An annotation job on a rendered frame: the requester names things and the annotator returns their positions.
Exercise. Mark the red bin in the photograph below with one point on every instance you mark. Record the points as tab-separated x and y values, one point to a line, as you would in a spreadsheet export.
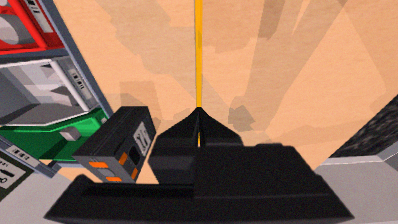
37	23

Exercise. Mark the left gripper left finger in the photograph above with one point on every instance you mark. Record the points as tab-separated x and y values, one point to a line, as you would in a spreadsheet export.
182	133

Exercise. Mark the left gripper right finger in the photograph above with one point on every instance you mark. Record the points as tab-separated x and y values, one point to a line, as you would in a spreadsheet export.
215	133

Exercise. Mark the yellow bar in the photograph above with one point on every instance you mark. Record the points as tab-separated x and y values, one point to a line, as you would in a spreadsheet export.
198	28

